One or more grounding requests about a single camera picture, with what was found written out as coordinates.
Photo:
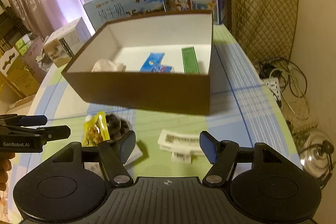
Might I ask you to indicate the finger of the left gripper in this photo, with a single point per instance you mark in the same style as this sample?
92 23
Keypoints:
23 120
48 133

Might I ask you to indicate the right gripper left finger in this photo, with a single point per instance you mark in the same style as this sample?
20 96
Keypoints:
113 155

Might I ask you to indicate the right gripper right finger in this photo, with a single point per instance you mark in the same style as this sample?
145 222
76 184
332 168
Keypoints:
221 155

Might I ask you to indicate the dark plum snack packet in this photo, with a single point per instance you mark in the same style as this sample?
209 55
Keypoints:
117 127

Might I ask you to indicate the yellow snack packet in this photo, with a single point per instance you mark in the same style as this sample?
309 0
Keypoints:
95 130

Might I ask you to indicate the white plastic clip holder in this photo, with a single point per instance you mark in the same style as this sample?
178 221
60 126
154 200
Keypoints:
183 147

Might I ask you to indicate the white barcode medicine box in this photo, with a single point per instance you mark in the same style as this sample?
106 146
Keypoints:
95 166

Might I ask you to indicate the person's left hand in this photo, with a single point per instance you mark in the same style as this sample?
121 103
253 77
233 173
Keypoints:
5 167

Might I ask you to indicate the cardboard boxes pile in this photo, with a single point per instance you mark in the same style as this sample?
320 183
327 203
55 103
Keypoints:
19 65

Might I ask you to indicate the crumpled white tissue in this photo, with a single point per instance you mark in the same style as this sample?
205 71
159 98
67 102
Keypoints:
105 65

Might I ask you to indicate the white beige product box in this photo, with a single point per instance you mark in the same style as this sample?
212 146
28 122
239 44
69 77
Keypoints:
63 44

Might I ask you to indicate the white power strip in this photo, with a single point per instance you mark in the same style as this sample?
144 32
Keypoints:
274 86

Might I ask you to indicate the black folding step ladder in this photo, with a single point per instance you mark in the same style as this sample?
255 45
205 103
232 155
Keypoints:
11 28

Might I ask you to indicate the green flat box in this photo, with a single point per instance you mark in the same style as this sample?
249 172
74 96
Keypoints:
190 63

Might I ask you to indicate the glass pot lid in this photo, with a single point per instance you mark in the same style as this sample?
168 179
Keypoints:
317 155

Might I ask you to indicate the blue white sachet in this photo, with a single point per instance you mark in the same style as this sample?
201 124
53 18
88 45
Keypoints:
153 64

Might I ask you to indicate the brown cardboard box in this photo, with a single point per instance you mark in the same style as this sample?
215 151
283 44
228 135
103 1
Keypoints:
130 41

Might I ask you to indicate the light blue milk carton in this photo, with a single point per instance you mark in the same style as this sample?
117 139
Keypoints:
101 11

